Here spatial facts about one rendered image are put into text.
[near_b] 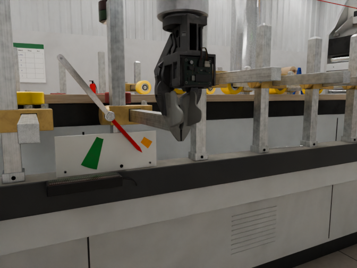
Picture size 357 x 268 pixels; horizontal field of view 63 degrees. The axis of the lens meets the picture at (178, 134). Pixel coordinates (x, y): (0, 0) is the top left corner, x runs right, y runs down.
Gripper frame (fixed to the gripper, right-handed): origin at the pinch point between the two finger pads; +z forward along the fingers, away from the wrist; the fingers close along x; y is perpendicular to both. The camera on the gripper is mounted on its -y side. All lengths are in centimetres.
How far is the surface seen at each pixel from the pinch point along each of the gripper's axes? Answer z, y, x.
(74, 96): -8.0, -46.1, -12.7
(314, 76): -13, -10, 48
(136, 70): -26, -135, 37
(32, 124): -2.8, -0.6, -24.5
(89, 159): 8.2, -25.7, -12.3
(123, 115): -2.6, -25.5, -3.3
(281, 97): -8, -47, 74
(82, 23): -206, -736, 96
